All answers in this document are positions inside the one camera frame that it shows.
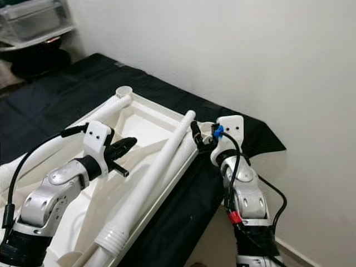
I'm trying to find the clear plastic storage box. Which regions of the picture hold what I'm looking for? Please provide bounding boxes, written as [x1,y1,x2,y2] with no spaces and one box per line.
[0,0,73,45]

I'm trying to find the green round lid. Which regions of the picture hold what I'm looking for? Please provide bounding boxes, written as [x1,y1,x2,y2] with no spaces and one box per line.
[0,0,34,7]

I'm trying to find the white plastic table top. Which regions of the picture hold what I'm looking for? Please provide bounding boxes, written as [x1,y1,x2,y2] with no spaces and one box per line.
[0,86,215,267]

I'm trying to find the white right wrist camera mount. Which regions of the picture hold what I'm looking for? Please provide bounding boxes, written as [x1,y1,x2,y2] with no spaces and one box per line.
[210,115,245,165]

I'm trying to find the black round basin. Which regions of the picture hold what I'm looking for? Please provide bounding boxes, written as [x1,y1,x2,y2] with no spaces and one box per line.
[6,36,73,78]

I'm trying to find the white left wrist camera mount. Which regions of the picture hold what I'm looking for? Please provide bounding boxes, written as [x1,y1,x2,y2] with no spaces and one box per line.
[83,122,115,167]

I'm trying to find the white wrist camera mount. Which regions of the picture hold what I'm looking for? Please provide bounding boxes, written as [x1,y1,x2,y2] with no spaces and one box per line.
[83,122,115,167]
[210,115,245,165]

